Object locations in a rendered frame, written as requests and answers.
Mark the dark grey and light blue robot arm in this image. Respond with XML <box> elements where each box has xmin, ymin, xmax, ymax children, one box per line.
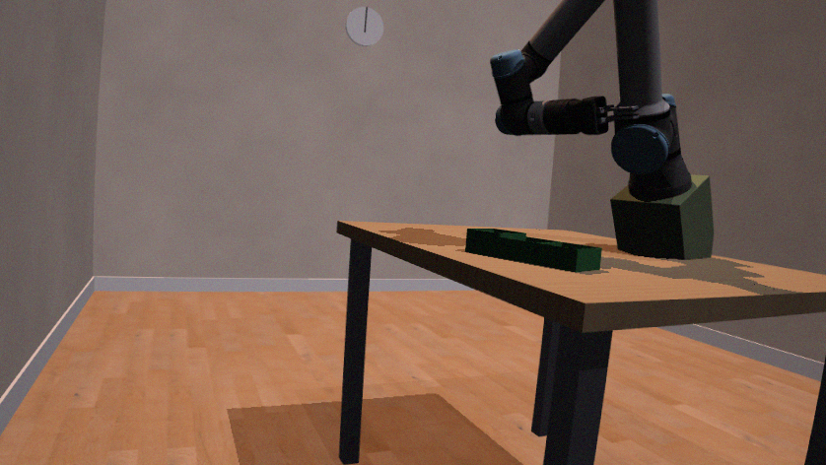
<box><xmin>490</xmin><ymin>0</ymin><xmax>692</xmax><ymax>200</ymax></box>

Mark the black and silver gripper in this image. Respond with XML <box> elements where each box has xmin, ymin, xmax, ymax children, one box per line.
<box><xmin>527</xmin><ymin>97</ymin><xmax>639</xmax><ymax>135</ymax></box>

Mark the green rack of bins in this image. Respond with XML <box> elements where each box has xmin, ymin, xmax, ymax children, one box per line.
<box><xmin>465</xmin><ymin>229</ymin><xmax>599</xmax><ymax>272</ymax></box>

